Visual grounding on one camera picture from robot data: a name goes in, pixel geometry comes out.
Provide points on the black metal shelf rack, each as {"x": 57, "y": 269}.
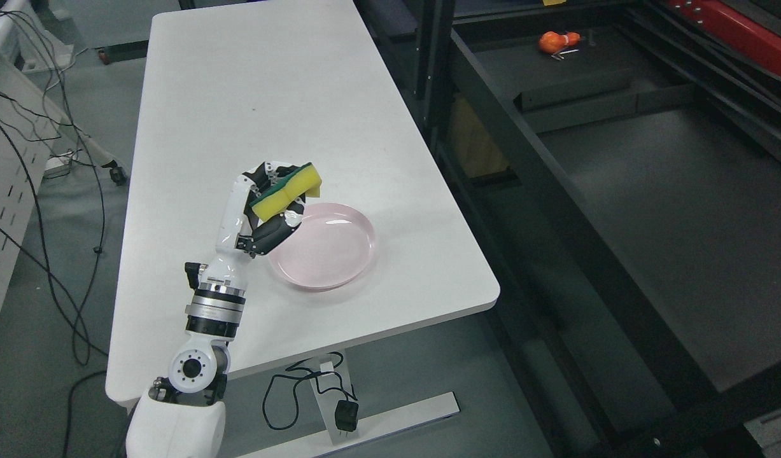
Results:
{"x": 627, "y": 194}

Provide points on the black plug adapter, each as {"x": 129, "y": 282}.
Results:
{"x": 346, "y": 415}

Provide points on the green yellow sponge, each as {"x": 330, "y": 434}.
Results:
{"x": 285, "y": 189}

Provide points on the pink plate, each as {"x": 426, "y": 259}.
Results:
{"x": 332, "y": 246}

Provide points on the orange toy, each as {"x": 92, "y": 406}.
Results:
{"x": 552, "y": 43}

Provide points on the red bar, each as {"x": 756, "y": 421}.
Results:
{"x": 752, "y": 38}

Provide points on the white power strip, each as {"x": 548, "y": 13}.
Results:
{"x": 59, "y": 165}

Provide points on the white table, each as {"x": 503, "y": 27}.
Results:
{"x": 244, "y": 107}

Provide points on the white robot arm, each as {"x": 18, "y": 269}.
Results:
{"x": 183, "y": 414}

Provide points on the white side desk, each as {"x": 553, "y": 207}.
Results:
{"x": 25, "y": 135}

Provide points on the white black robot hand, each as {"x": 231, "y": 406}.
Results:
{"x": 242, "y": 236}

